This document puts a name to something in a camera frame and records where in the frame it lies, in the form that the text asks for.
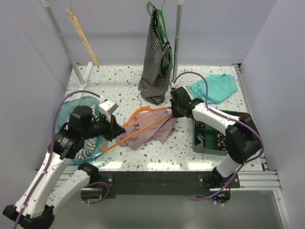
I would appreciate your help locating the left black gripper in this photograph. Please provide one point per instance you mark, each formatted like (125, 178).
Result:
(114, 129)

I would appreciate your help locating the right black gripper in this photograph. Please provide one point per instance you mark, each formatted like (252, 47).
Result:
(175, 114)

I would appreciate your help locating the pink tank top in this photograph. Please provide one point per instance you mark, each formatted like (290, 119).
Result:
(159, 131)

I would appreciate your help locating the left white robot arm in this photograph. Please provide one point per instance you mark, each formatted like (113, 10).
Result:
(36, 208)

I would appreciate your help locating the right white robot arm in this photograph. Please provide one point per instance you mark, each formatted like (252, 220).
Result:
(242, 138)

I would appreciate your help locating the black white striped top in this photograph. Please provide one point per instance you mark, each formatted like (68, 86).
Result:
(155, 77)

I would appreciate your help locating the green hanger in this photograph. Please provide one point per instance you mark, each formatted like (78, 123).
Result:
(160, 30)

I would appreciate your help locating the yellow hanger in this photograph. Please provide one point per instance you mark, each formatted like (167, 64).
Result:
(75, 23)

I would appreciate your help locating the brown floral rolled belt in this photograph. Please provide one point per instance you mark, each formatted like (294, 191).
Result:
(200, 124)

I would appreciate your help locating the zebra striped garment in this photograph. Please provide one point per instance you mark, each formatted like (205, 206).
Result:
(89, 146)

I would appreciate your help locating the teal cloth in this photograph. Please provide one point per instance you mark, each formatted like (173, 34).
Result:
(220, 88)

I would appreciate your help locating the green compartment tray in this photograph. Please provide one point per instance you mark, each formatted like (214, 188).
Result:
(220, 124)

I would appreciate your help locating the teal plastic basin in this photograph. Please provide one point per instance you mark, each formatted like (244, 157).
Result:
(64, 115)

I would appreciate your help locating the black white patterned roll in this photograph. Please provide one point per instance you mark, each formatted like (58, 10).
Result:
(212, 141)

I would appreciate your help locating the white clothes rack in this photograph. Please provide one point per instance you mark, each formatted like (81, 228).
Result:
(83, 79)

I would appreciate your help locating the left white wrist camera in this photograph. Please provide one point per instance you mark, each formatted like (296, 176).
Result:
(107, 107)

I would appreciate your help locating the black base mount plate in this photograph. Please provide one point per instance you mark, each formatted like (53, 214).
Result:
(165, 183)

